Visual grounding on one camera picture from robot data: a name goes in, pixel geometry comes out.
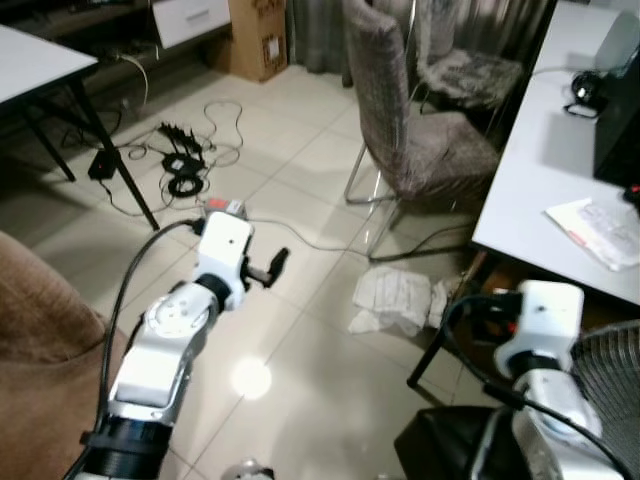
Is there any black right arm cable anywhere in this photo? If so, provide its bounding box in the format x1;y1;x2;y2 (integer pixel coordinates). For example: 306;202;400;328
438;293;633;480

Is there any grey wire fan grille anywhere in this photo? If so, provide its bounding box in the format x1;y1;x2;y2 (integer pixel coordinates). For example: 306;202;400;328
568;319;640;480

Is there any grey curtain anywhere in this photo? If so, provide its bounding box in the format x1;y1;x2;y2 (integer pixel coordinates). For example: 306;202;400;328
285;0;557;79

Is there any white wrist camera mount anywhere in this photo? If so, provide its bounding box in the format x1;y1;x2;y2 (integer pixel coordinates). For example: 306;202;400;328
192;211;254;303
494;280;585;377

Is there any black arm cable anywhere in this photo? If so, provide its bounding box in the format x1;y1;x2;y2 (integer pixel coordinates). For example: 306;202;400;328
438;293;633;480
62;219;204;480

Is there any white printed paper sheet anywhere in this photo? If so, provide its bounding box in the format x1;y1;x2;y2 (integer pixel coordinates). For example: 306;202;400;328
544;196;640;273

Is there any large white table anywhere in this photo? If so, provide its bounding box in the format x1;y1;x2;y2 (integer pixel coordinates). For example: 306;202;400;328
406;0;640;391

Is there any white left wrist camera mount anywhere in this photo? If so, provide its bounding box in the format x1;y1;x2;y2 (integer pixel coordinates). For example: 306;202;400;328
192;211;254;303

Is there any brown cardboard box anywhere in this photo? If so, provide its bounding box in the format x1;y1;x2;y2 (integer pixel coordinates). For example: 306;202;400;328
205;0;290;84

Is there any grey robot foot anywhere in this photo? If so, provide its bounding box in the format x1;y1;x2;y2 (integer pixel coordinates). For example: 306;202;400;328
220;459;277;480

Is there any brown fabric cantilever chair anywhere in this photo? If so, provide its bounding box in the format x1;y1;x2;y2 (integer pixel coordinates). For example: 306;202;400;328
340;0;503;259

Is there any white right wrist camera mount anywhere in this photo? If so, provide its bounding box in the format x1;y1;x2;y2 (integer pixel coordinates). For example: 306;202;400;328
494;280;585;377

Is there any black webcam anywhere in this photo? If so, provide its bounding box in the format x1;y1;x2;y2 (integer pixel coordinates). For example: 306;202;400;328
564;70;603;120

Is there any black coiled cable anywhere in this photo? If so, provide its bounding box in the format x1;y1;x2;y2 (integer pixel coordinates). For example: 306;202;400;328
160;150;207;199

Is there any grey printer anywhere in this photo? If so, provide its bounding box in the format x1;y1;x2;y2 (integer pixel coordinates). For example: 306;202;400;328
590;10;640;73

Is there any black fan base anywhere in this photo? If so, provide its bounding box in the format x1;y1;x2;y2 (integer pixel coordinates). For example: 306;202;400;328
394;404;521;480

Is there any small white black-legged table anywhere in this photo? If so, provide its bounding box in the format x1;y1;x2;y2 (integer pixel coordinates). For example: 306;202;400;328
0;24;163;233

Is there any black power adapter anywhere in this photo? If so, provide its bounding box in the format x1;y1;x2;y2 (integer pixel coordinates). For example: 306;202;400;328
87;149;120;182

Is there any white drawer front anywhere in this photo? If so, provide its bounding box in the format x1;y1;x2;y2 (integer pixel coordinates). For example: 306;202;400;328
150;0;234;50

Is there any grey patterned chair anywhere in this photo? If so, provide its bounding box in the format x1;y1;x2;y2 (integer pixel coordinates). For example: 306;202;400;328
414;0;527;113

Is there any white floor cable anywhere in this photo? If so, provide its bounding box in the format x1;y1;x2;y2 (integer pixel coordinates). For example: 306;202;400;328
244;212;483;263

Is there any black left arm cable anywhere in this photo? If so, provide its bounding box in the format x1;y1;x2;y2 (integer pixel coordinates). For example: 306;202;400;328
62;219;204;480

